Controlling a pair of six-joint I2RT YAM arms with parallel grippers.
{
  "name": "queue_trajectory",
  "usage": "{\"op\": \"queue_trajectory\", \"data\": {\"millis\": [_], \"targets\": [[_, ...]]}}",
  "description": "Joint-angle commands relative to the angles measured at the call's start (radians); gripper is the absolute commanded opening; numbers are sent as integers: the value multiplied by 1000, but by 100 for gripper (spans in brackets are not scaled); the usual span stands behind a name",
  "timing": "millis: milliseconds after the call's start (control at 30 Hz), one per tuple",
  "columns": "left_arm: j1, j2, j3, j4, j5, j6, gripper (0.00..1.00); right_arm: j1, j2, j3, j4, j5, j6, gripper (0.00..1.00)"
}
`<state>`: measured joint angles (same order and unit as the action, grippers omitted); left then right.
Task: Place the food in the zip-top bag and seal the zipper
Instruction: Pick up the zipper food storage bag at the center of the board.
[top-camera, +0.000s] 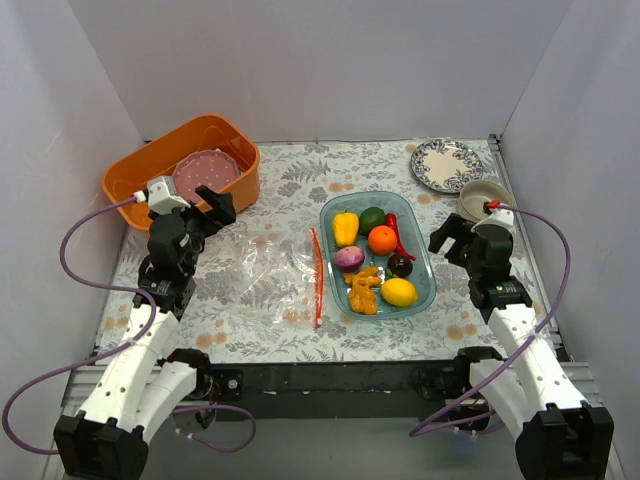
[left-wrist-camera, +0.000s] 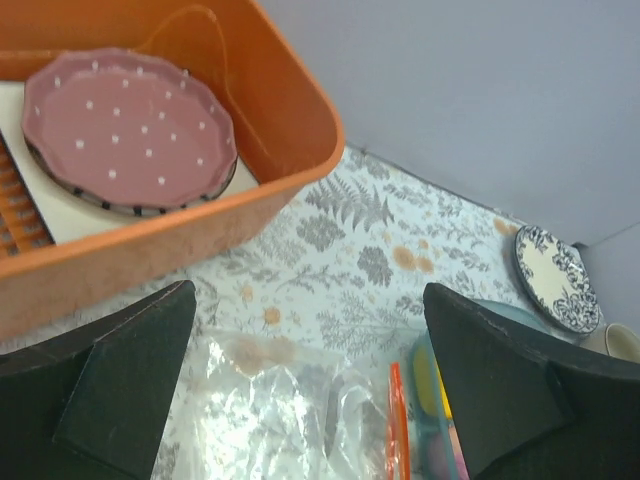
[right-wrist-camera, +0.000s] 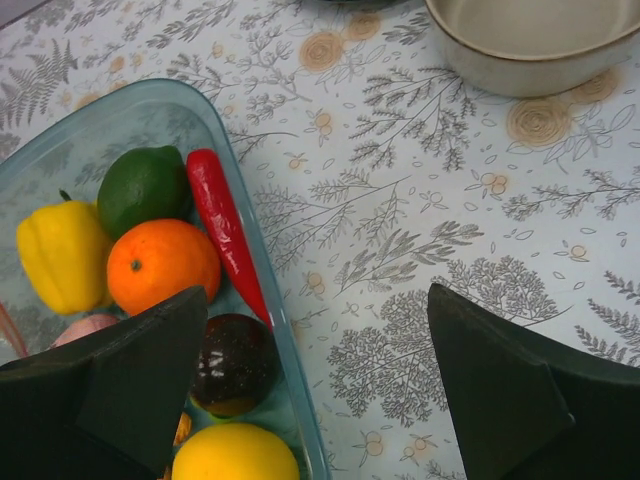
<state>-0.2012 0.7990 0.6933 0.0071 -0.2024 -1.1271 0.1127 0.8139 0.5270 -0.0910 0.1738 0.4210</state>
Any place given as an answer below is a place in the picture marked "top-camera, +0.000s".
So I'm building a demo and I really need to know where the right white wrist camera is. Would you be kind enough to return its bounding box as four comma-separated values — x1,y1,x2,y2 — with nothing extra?
471,199,515,234

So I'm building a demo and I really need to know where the orange plastic bin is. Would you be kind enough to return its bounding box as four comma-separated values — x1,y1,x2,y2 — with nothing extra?
102,115,260,231

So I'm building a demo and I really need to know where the orange fruit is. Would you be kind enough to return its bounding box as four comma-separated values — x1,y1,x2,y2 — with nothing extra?
368,225,397,256

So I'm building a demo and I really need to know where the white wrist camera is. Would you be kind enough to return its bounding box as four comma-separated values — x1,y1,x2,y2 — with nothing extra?
471,199,515,234
146,176,190,215

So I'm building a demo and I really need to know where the teal glass tray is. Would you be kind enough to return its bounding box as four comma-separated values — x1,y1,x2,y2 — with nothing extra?
320,191,436,320

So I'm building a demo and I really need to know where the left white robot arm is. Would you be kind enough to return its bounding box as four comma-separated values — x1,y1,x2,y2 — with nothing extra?
54,177,236,479

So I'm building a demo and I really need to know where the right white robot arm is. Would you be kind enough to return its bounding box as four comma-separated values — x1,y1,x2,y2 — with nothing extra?
429,205,614,479

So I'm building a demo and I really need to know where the pink dotted plate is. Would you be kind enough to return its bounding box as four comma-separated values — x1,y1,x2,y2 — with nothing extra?
172,149,242,203

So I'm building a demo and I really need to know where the yellow lemon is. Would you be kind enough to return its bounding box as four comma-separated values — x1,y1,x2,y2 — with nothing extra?
380,278,418,308

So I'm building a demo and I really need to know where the clear zip top bag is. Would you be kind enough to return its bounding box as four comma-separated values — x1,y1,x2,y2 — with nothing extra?
210,228,324,328

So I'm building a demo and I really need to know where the purple onion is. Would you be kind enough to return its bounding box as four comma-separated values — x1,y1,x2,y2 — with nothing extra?
333,245,365,273

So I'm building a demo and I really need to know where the beige ceramic bowl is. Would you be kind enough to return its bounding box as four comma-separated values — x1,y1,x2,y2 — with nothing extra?
457,180,514,222

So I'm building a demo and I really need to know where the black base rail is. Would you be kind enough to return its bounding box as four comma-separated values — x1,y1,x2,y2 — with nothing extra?
208,360,466,420

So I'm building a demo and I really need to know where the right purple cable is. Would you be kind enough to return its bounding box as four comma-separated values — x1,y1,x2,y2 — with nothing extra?
408,199,572,438

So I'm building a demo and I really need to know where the blue floral plate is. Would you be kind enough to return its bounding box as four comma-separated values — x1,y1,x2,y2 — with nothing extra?
410,138,484,194

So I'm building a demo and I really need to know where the dark purple fruit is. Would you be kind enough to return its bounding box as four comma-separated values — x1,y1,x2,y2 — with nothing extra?
387,253,413,278

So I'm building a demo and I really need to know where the red chili pepper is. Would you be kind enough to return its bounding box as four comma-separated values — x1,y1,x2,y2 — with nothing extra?
385,212,416,261

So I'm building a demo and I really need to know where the yellow bell pepper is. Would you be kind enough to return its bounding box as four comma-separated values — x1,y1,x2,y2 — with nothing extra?
332,211,359,248

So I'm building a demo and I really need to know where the orange ginger root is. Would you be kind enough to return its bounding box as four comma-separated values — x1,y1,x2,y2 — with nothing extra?
344,266,382,315

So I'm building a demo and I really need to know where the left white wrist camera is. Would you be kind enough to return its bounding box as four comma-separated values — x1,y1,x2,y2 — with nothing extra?
146,176,190,215

